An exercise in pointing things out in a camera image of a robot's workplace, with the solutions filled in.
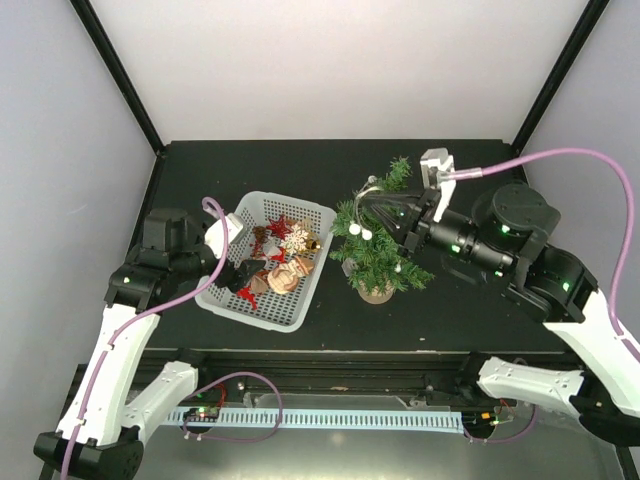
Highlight white string lights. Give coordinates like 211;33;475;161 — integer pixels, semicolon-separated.
332;174;406;285

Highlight small green christmas tree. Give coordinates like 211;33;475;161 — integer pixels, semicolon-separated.
330;156;434;305

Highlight red star ornament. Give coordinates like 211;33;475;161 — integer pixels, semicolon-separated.
265;214;293;240

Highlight white snowflake ornament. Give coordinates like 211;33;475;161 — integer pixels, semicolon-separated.
280;224;310;255

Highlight white perforated plastic basket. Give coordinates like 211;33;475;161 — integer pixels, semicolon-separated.
193;190;337;333

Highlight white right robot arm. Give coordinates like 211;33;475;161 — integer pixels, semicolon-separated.
365;183;639;447

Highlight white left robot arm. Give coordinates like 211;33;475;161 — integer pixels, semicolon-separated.
33;197;264;479

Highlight red reindeer ornament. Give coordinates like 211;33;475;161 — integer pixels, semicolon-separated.
236;286;258;311

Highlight brown pine cone ornament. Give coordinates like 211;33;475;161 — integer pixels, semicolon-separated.
253;226;269;245

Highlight wooden santa ornament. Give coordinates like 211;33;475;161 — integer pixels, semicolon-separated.
267;256;315;295

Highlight gold bell ornament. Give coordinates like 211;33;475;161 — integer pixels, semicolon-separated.
305;239;322;252

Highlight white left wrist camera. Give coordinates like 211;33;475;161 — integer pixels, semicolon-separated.
204;213;246;259

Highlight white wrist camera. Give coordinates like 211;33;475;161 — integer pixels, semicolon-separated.
420;148;456;223
204;213;246;259

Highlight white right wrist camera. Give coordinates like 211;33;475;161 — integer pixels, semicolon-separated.
420;148;456;223

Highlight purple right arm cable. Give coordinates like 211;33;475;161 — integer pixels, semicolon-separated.
439;146;640;445

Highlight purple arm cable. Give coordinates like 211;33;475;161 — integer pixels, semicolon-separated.
439;146;640;445
59;196;284;480

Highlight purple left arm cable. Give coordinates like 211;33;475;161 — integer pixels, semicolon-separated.
59;196;284;480

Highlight white slotted cable duct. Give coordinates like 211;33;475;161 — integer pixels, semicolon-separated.
162;407;464;434

